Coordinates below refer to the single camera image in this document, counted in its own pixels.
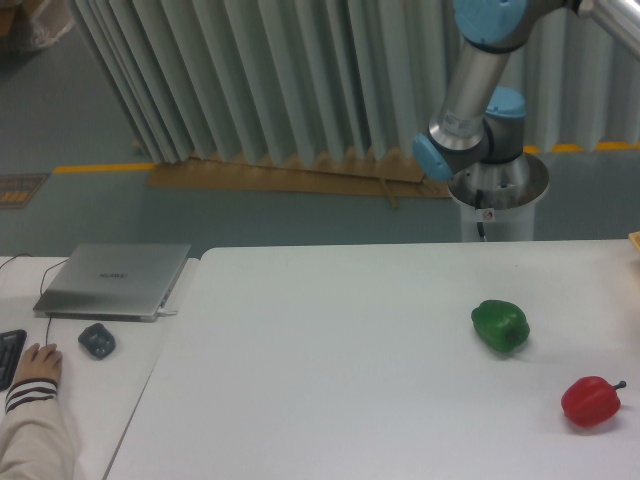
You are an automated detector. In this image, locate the person's right hand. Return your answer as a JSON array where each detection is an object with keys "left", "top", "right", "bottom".
[{"left": 13, "top": 343, "right": 63, "bottom": 385}]

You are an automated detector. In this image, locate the red bell pepper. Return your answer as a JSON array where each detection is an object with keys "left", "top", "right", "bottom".
[{"left": 561, "top": 376, "right": 627, "bottom": 428}]

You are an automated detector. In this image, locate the black pedestal cable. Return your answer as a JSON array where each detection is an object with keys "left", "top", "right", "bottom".
[{"left": 474, "top": 188, "right": 489, "bottom": 243}]

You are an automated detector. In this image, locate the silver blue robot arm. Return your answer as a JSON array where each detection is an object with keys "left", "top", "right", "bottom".
[{"left": 413, "top": 1, "right": 639, "bottom": 210}]

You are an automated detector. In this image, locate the green bell pepper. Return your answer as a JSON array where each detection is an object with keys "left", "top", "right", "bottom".
[{"left": 471, "top": 299, "right": 530, "bottom": 354}]

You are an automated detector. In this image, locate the black round controller device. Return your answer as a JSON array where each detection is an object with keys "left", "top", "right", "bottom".
[{"left": 78, "top": 323, "right": 116, "bottom": 360}]

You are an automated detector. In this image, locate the black keyboard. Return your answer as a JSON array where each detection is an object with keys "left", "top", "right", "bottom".
[{"left": 0, "top": 329, "right": 27, "bottom": 391}]

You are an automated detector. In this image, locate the cream sleeved forearm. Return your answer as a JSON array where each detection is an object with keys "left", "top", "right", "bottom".
[{"left": 1, "top": 378, "right": 75, "bottom": 479}]

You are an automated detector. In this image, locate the grey pleated curtain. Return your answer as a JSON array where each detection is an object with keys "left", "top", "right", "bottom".
[{"left": 68, "top": 1, "right": 639, "bottom": 164}]

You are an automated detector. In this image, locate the silver closed laptop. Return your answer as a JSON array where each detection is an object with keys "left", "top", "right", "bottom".
[{"left": 33, "top": 243, "right": 191, "bottom": 321}]

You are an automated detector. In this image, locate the brown cardboard sheet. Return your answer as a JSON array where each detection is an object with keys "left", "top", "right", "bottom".
[{"left": 145, "top": 147, "right": 450, "bottom": 209}]

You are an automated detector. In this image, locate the black mouse cable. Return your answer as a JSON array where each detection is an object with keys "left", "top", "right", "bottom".
[{"left": 0, "top": 253, "right": 76, "bottom": 347}]

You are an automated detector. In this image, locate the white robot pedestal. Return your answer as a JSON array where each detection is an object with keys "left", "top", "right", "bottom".
[{"left": 449, "top": 184, "right": 549, "bottom": 242}]

